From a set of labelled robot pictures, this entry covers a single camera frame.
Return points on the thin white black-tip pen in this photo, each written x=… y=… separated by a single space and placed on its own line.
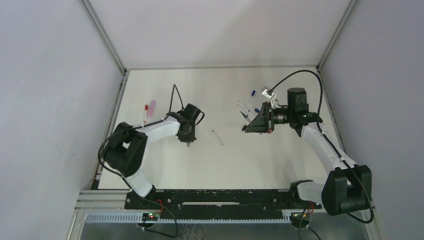
x=218 y=137

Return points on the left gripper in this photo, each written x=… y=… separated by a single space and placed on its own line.
x=186 y=137

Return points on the white pen red end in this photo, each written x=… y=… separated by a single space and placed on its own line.
x=145 y=116

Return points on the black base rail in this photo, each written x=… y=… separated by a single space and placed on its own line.
x=219 y=204

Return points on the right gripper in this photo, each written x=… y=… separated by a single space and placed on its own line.
x=267 y=117

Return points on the grey pen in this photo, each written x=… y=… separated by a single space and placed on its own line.
x=246 y=117

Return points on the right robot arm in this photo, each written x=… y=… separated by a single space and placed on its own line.
x=348 y=186

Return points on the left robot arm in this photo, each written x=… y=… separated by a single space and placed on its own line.
x=123 y=151

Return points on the aluminium frame rails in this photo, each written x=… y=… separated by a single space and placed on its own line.
x=100 y=215

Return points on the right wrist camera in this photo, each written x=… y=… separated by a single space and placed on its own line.
x=266 y=92

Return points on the pink highlighter pen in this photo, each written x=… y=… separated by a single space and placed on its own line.
x=151 y=109

